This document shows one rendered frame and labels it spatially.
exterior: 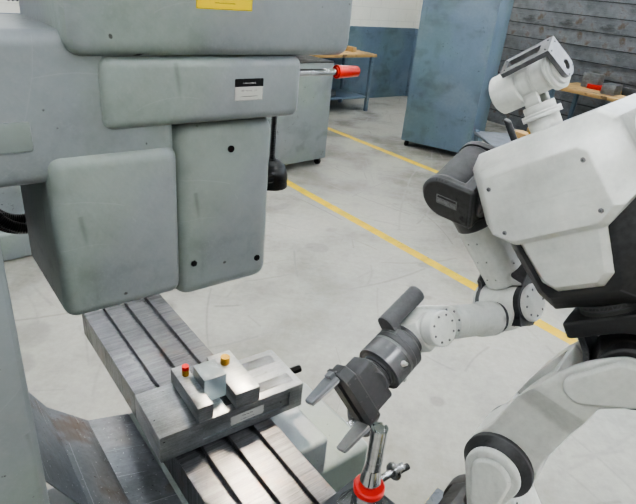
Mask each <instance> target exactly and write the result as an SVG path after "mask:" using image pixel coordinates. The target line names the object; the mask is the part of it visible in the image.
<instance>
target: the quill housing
mask: <svg viewBox="0 0 636 504"><path fill-rule="evenodd" d="M269 142H270V125H269V122H268V120H267V119H266V118H265V117H261V118H249V119H236V120H224V121H211V122H199V123H186V124H173V125H172V147H173V150H174V152H175V159H176V192H177V226H178V260H179V283H178V285H177V287H176V288H175V289H177V290H179V291H180V292H192V291H196V290H199V289H203V288H207V287H211V286H214V285H218V284H222V283H225V282H229V281H233V280H236V279H240V278H244V277H247V276H251V275H254V274H256V273H258V272H259V271H260V270H261V268H262V267H263V263H264V244H265V223H266V203H267V182H268V162H269Z"/></svg>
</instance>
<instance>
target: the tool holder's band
mask: <svg viewBox="0 0 636 504"><path fill-rule="evenodd" d="M360 475H361V474H359V475H357V476H356V477H355V479H354V483H353V490H354V493H355V495H356V496H357V497H358V498H359V499H361V500H363V501H365V502H377V501H379V500H380V499H381V498H382V497H383V496H384V492H385V484H384V482H383V480H382V479H381V484H380V486H378V487H377V488H376V489H375V490H367V489H365V488H364V487H363V486H362V483H361V482H360Z"/></svg>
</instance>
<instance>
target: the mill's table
mask: <svg viewBox="0 0 636 504"><path fill-rule="evenodd" d="M82 320H83V328H84V334H85V335H86V337H87V339H88V340H89V342H90V344H91V345H92V347H93V348H94V350H95V352H96V353H97V355H98V357H99V358H100V360H101V362H102V363H103V365H104V366H105V368H106V370H107V371H108V373H109V375H110V376H111V378H112V379H113V381H114V383H115V384H116V386H117V388H118V389H119V391H120V392H121V394H122V396H123V397H124V399H125V401H126V402H127V404H128V406H129V407H130V409H131V410H132V412H133V414H134V415H135V417H136V405H135V395H137V394H140V393H143V392H146V391H149V390H152V389H155V388H158V387H161V386H164V385H167V384H170V383H172V382H171V369H172V368H175V367H178V366H181V365H183V364H188V365H189V371H190V372H191V373H192V375H193V366H194V365H197V364H200V363H203V362H206V361H207V357H209V356H212V355H213V353H212V352H211V351H210V350H209V349H208V348H207V347H206V346H205V344H204V343H203V342H202V341H201V340H200V339H199V338H198V337H197V335H196V334H195V333H194V332H193V331H192V330H191V329H190V328H189V326H188V325H187V324H186V323H185V322H184V321H183V320H182V319H181V317H180V316H179V315H178V314H177V313H176V312H175V311H174V310H173V308H172V307H171V306H170V305H169V304H168V303H167V302H166V301H165V299H164V298H163V297H162V296H161V295H160V294H157V295H153V296H149V297H145V298H144V299H138V300H134V301H130V302H127V303H124V304H121V305H120V304H119V305H115V306H111V307H108V308H104V309H102V310H96V311H92V312H89V313H85V314H82ZM163 463H164V464H165V466H166V467H167V469H168V471H169V472H170V474H171V476H172V477H173V479H174V480H175V482H176V484H177V485H178V487H179V489H180V490H181V492H182V494H183V495H184V497H185V498H186V500H187V502H188V503H189V504H323V503H324V502H325V501H327V500H328V499H329V498H330V497H332V496H333V495H334V494H335V493H336V492H335V491H334V490H333V489H332V487H331V486H330V485H329V484H328V483H327V482H326V481H325V480H324V478H323V477H322V476H321V475H320V474H319V473H318V472H317V471H316V469H315V468H314V467H313V466H312V465H311V464H310V463H309V462H308V460H307V459H306V458H305V457H304V456H303V455H302V454H301V453H300V451H299V450H298V449H297V448H296V447H295V446H294V445H293V444H292V442H291V441H290V440H289V439H288V438H287V437H286V436H285V434H284V433H283V432H282V431H281V430H280V429H279V428H278V427H277V425H276V424H275V423H274V422H273V421H272V420H271V419H270V418H269V419H266V420H264V421H261V422H259V423H257V424H254V425H252V426H249V427H247V428H244V429H242V430H240V431H237V432H235V433H232V434H230V435H228V436H225V437H223V438H220V439H218V440H216V441H213V442H211V443H208V444H206V445H204V446H201V447H199V448H196V449H194V450H192V451H189V452H187V453H184V454H182V455H180V456H177V457H175V458H172V459H170V460H168V461H165V462H163Z"/></svg>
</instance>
